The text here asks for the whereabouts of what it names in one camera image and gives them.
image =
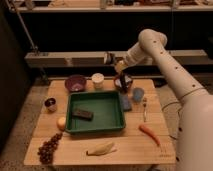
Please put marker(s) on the red grape bunch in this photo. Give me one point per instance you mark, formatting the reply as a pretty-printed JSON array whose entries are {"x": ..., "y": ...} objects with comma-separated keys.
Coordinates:
[{"x": 46, "y": 151}]

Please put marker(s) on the yellow banana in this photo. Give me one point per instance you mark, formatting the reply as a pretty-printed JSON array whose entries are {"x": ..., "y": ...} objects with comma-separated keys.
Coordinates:
[{"x": 101, "y": 149}]

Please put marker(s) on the purple bowl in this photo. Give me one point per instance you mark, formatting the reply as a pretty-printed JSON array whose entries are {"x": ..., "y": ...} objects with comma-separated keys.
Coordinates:
[{"x": 75, "y": 83}]

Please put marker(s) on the light blue cup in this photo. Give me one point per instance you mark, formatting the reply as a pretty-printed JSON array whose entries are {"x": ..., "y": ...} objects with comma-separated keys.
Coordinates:
[{"x": 138, "y": 94}]

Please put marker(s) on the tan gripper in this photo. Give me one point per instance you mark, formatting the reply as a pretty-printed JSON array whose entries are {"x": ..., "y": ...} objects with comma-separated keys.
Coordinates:
[{"x": 120, "y": 66}]

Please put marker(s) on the small dark cup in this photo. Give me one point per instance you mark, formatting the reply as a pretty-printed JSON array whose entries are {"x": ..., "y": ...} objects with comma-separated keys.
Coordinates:
[{"x": 50, "y": 104}]

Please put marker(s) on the white cloth in bowl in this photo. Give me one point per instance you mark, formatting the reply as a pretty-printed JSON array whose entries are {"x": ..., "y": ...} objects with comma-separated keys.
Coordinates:
[{"x": 128, "y": 81}]

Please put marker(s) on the white metal shelf beam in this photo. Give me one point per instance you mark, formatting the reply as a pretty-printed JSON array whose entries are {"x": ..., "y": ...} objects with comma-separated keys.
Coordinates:
[{"x": 96, "y": 59}]

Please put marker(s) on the dark red bowl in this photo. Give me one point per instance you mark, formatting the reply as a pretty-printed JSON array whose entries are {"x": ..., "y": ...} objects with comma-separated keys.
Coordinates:
[{"x": 123, "y": 82}]

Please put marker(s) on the green plastic tray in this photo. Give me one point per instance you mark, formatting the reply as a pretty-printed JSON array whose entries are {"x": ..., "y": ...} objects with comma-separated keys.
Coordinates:
[{"x": 106, "y": 106}]

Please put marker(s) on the orange carrot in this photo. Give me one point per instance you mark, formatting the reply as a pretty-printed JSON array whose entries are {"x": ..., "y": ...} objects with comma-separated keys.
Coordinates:
[{"x": 150, "y": 133}]

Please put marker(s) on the silver fork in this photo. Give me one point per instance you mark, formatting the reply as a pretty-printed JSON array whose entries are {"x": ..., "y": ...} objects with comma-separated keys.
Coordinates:
[{"x": 145, "y": 109}]

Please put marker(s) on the blue sponge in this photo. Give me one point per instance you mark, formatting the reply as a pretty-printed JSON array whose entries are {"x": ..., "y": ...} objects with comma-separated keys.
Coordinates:
[{"x": 126, "y": 103}]

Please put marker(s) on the white paper cup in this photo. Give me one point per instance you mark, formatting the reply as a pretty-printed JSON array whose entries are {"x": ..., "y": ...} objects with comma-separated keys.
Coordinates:
[{"x": 97, "y": 80}]

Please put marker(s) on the black rectangular block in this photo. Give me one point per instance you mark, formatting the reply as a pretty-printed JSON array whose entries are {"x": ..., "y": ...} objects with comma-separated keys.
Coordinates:
[{"x": 82, "y": 114}]

